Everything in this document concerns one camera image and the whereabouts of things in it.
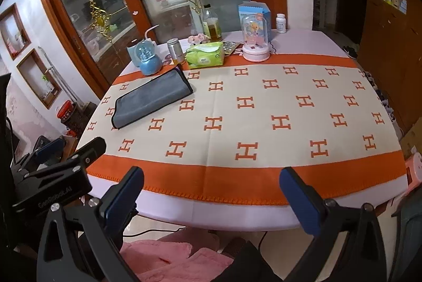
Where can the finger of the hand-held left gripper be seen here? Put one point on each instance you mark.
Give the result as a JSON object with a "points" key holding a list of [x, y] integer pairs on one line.
{"points": [[90, 150], [49, 148]]}

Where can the black shoe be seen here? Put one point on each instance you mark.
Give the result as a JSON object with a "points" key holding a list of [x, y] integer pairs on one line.
{"points": [[351, 52]]}

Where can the red jar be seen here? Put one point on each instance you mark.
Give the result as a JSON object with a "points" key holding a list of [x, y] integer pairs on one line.
{"points": [[67, 111]]}

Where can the pink plastic stool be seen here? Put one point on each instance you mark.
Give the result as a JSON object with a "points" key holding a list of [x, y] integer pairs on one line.
{"points": [[414, 168]]}

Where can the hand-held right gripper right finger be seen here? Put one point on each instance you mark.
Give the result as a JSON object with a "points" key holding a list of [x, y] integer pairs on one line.
{"points": [[303, 204]]}

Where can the wooden cabinet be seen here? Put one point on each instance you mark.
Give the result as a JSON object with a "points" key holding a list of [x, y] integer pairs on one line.
{"points": [[385, 47]]}

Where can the wooden wall niche frame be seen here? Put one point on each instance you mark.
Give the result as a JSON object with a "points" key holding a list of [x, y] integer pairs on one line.
{"points": [[15, 32], [41, 79]]}

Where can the blue snow globe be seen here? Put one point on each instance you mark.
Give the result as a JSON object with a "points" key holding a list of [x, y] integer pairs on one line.
{"points": [[147, 65]]}

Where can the cardboard box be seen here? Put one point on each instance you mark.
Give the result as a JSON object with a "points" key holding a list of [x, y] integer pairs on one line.
{"points": [[412, 140]]}

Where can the pink fluffy garment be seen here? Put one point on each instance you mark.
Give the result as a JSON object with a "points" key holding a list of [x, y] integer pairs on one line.
{"points": [[165, 259]]}

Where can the silver can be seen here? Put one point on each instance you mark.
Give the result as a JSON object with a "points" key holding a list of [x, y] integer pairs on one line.
{"points": [[175, 51]]}

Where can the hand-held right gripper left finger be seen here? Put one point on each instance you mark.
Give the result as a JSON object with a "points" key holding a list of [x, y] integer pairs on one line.
{"points": [[121, 198]]}

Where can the orange beige printed tablecloth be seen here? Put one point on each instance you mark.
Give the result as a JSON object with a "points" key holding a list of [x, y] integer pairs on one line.
{"points": [[263, 103]]}

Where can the white pill bottle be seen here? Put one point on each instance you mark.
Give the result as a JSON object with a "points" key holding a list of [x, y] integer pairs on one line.
{"points": [[281, 24]]}

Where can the dark woven basket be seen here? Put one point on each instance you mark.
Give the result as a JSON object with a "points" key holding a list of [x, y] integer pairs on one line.
{"points": [[80, 118]]}

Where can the grey towel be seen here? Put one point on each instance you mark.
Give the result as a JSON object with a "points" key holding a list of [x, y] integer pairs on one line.
{"points": [[150, 97]]}

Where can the pink glass dome music box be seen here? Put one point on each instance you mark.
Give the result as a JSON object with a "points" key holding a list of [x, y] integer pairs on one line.
{"points": [[255, 52]]}

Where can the row of shoes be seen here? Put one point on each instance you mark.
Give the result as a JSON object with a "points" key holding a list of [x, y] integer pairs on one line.
{"points": [[384, 100]]}

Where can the pink flower ornament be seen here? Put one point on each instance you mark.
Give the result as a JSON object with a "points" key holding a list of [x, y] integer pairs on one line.
{"points": [[198, 38]]}

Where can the blue carton box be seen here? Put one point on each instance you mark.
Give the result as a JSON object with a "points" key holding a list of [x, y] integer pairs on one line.
{"points": [[267, 16]]}

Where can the glass bottle with yellow liquid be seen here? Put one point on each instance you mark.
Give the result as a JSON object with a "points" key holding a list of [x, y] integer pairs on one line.
{"points": [[212, 28]]}

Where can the pill blister packs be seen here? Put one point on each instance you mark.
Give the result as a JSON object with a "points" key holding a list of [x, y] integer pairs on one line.
{"points": [[230, 47]]}

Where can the green wet wipes pack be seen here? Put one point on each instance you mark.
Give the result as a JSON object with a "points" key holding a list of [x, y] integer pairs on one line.
{"points": [[204, 59]]}

